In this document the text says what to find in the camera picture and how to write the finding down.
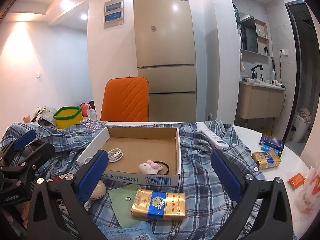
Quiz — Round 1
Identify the white charging cable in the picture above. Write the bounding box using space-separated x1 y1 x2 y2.
83 147 124 164

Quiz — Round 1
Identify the green cloth pouch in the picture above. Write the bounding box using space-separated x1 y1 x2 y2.
108 184 147 228

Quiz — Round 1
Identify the pink plush hair clip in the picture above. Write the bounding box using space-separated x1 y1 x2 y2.
138 160 163 175

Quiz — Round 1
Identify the black hair tie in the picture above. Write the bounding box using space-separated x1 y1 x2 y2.
151 160 171 176

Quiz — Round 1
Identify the gold blue cigarette pack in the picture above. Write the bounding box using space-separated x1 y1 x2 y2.
131 189 186 221

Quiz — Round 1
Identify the blue tissue packet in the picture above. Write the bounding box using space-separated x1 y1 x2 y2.
98 221 157 240

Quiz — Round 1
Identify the left hand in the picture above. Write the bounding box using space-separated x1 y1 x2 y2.
1 201 30 229

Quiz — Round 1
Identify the white remote control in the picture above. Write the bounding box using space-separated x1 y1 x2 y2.
202 129 229 151

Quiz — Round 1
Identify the pink cup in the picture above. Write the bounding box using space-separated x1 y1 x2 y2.
23 115 31 123

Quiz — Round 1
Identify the blue plaid shirt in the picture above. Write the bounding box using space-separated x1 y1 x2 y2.
1 121 266 239

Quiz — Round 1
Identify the dark blue box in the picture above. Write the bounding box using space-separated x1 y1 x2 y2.
259 134 284 157

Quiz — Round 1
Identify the beige bag pile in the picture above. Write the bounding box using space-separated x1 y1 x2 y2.
30 106 57 127

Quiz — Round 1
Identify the cardboard tray box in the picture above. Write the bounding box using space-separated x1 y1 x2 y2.
76 126 181 186

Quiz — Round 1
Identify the yellow basket green rim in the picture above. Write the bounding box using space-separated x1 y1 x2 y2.
53 106 83 129

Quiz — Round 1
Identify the orange small packet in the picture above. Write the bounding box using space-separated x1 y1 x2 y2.
289 173 305 189

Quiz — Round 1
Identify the bathroom vanity cabinet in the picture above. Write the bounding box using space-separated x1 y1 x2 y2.
236 81 286 120

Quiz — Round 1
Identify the orange quilted chair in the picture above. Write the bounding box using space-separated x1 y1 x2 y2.
100 76 149 122

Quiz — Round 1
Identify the black faucet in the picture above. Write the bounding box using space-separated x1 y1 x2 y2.
251 64 263 80

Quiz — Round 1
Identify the beige refrigerator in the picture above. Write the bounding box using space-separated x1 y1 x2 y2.
133 0 197 122

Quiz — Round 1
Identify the bathroom mirror cabinet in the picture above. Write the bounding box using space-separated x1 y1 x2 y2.
236 12 270 57

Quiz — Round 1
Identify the wall electrical panel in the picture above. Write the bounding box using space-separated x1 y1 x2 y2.
104 0 124 29

